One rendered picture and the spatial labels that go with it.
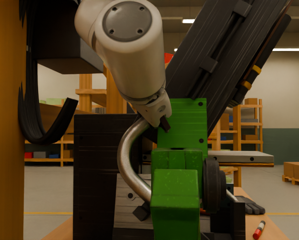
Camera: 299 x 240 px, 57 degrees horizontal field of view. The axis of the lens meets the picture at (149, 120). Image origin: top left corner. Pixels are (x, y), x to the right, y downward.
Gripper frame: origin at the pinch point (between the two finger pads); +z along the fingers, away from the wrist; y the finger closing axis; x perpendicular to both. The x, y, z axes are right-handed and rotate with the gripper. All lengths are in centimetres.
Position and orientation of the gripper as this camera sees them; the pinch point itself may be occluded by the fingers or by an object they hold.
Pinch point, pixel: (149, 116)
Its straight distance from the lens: 62.7
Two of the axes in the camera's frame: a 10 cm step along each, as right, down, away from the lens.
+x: -7.5, 6.4, -1.8
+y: -6.6, -6.8, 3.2
